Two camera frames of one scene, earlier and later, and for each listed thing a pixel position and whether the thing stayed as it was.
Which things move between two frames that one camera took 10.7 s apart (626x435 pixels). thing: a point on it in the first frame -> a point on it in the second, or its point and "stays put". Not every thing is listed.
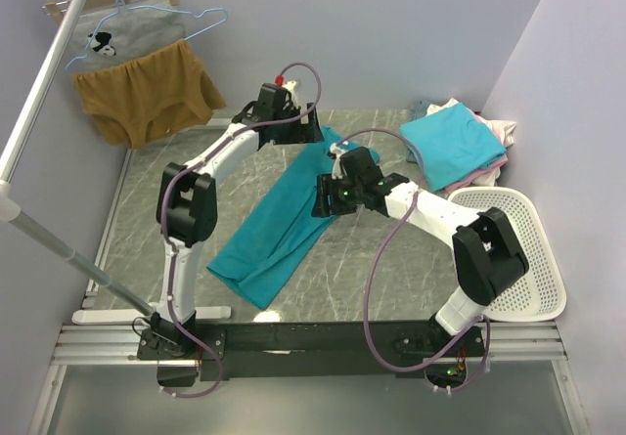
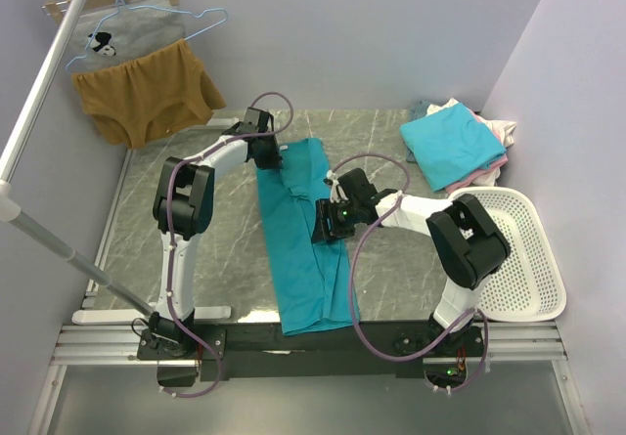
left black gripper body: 294,132 -> 270,155
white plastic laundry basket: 539,295 stays put
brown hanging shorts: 156,92 stays put
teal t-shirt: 282,224 -> 311,282
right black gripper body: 343,195 -> 342,218
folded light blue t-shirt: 451,144 stays put
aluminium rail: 118,345 stays put
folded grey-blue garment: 418,110 stays put
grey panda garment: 121,32 stays put
